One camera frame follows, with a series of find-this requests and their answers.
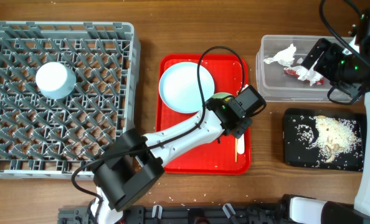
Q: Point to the large light blue plate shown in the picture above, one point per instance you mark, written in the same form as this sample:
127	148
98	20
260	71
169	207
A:
179	89

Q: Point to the clear plastic bin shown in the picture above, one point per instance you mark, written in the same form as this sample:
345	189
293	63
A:
275	83

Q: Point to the white tissue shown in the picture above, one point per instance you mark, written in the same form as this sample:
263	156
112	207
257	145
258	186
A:
284	57
304	74

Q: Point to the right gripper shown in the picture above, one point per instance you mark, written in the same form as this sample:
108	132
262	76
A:
332	51

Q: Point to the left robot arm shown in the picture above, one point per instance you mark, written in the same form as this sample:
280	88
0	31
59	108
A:
134	163

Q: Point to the wooden chopstick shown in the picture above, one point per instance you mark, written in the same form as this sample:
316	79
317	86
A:
236	146

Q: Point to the red plastic tray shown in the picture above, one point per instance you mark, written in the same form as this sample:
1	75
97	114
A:
216	158

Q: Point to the grey dishwasher rack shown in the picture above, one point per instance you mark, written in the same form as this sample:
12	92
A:
45	138

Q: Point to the small light blue bowl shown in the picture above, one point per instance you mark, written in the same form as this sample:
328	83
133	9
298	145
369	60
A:
55	80

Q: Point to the white plastic fork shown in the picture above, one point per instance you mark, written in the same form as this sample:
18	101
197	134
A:
241	145

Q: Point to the food scraps and rice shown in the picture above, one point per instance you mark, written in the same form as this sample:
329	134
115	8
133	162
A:
332	137

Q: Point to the red snack wrapper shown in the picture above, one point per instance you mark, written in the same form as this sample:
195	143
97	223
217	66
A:
291	72

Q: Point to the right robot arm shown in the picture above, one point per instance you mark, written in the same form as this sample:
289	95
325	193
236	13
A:
309	210

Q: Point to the black plastic tray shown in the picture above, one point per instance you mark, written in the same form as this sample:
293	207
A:
296	154

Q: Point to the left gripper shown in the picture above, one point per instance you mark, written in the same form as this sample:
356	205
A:
246	124

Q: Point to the green saucer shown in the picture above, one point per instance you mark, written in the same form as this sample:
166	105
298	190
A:
221	95

